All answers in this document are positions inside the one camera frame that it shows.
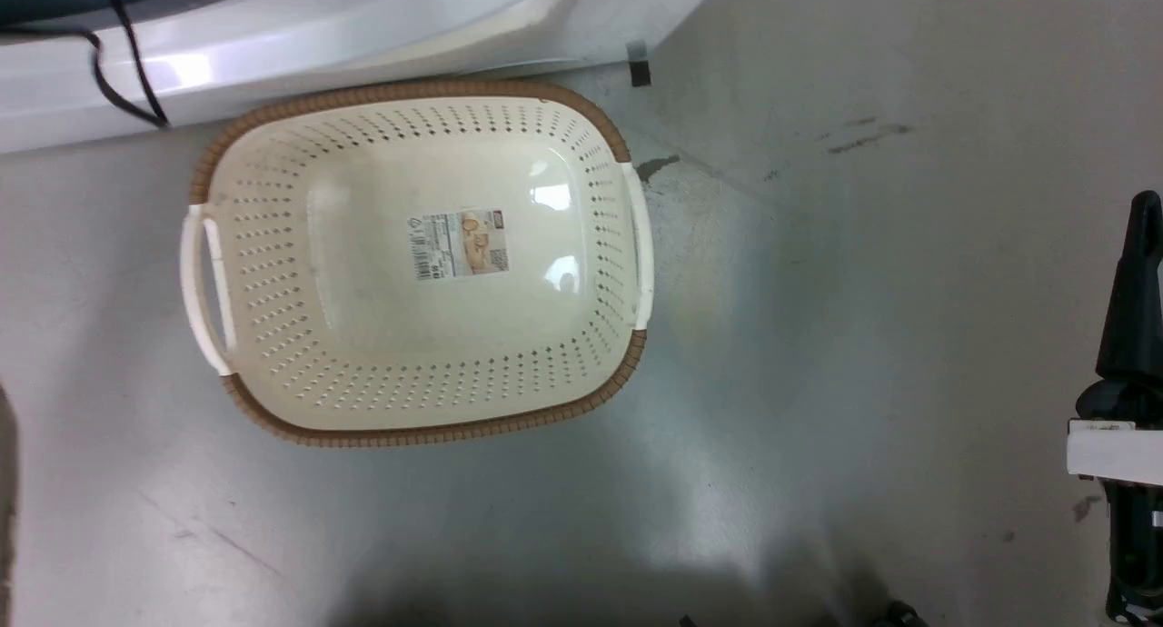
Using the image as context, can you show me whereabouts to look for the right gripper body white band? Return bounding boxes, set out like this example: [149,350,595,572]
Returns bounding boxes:
[1067,378,1163,624]

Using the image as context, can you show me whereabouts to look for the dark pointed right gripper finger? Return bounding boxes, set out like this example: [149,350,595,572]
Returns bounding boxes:
[1096,190,1163,384]

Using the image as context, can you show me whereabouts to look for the cream basket with brown rim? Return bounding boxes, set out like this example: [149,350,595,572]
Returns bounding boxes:
[179,79,655,449]

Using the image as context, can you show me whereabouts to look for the white washing machine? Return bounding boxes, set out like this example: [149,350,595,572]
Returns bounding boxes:
[0,0,731,155]

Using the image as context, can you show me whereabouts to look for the printed label sticker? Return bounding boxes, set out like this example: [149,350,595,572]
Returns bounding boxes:
[406,209,510,283]

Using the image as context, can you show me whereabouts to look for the thin black cable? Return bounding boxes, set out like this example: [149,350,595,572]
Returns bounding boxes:
[0,0,172,129]

